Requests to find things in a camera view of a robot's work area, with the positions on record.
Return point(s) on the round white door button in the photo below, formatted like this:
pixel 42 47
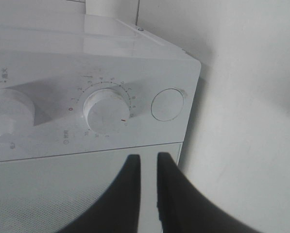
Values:
pixel 167 104

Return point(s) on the white microwave door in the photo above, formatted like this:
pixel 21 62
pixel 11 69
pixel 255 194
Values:
pixel 42 195

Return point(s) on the white lower timer knob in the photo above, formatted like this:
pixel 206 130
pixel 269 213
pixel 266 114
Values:
pixel 106 111

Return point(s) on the white microwave oven body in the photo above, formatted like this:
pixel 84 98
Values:
pixel 59 60

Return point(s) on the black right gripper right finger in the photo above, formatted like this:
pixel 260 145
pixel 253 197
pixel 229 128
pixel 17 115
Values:
pixel 245 194

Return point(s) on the white upper power knob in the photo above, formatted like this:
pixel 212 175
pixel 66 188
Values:
pixel 17 113

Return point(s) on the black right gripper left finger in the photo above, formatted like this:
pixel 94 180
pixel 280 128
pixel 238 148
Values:
pixel 117 209

